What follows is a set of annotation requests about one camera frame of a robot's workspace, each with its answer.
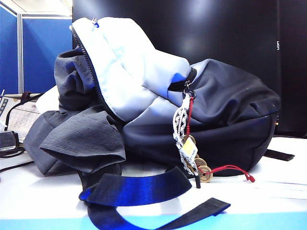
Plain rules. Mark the grey metal partition post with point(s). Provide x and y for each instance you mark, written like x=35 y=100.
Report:
x=20 y=48

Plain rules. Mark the yellow white hang tag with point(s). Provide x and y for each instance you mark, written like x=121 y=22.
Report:
x=188 y=147

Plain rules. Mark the wide blue partition panel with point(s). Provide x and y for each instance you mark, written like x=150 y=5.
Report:
x=45 y=52

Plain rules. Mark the white paper sheet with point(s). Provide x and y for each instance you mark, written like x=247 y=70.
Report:
x=275 y=189

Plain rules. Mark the large black monitor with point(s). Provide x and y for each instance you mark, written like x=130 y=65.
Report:
x=192 y=28

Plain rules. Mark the black power adapter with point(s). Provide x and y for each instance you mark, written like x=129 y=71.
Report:
x=8 y=141

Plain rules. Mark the desk calendar with beige stand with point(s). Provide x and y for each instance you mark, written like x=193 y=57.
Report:
x=22 y=117

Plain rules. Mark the narrow blue partition panel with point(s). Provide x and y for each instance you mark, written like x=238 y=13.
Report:
x=8 y=48

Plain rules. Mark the grey and black backpack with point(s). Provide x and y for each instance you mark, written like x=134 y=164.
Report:
x=227 y=95

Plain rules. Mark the white box with blue print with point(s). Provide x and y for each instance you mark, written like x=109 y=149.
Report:
x=3 y=110

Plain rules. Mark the gray clothes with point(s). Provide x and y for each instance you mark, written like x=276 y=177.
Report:
x=84 y=134

